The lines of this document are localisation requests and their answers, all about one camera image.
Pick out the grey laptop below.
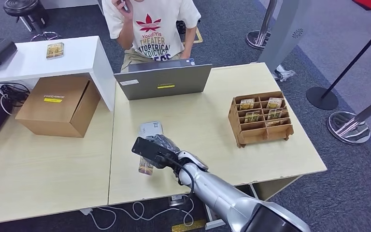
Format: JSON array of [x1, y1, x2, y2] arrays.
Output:
[[114, 58, 213, 101]]

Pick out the black stanchion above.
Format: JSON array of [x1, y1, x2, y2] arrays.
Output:
[[306, 17, 371, 111]]

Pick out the white desk shelf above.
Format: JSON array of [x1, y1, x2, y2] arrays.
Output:
[[0, 35, 117, 112]]

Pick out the person's right hand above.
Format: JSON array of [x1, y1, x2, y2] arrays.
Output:
[[112, 0, 132, 21]]

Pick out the white power cable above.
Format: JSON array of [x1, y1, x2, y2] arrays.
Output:
[[80, 195, 195, 231]]

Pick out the wooden card holder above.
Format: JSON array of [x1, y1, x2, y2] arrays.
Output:
[[228, 91, 295, 148]]

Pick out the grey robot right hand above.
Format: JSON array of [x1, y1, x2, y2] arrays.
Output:
[[145, 134, 181, 154]]

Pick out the yellow patterned card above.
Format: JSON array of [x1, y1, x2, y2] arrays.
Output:
[[46, 42, 65, 60]]

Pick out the black camera cable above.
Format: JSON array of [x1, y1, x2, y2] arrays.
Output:
[[161, 154, 196, 198]]

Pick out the crumpled clear plastic bag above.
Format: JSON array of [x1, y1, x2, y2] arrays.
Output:
[[272, 64, 296, 82]]

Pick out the floor socket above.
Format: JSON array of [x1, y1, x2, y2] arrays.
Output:
[[169, 194, 186, 206]]

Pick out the person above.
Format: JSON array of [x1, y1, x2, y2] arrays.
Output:
[[101, 0, 202, 73]]

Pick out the chrome stanchion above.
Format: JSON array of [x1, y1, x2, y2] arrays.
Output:
[[327, 91, 371, 145], [245, 0, 279, 50]]

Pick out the chrome wire ring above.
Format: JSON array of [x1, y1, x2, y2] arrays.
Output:
[[30, 31, 61, 42]]

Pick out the yellow floor tape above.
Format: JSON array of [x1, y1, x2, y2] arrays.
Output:
[[182, 27, 203, 45], [171, 219, 207, 232]]

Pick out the black cable bundle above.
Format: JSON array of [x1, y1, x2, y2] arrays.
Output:
[[0, 82, 31, 115]]

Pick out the black round stool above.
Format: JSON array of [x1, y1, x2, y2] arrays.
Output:
[[3, 0, 49, 33]]

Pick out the grey kiosk panel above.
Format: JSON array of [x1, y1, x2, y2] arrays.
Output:
[[257, 0, 313, 73]]

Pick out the grey card reader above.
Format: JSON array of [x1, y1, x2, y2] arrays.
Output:
[[138, 121, 164, 139]]

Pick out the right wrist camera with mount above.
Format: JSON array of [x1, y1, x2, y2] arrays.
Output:
[[131, 136, 180, 169]]

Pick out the brown cardboard box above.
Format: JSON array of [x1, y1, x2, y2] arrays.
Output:
[[14, 75, 101, 138]]

